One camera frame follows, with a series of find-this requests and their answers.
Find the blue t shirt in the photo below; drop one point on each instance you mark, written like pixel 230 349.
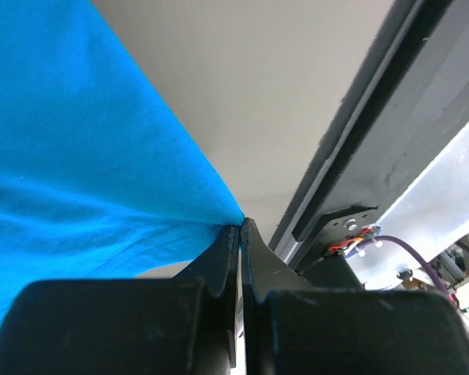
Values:
pixel 98 179

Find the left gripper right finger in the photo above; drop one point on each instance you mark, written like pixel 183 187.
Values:
pixel 293 327

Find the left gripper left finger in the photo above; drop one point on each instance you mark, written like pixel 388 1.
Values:
pixel 180 325

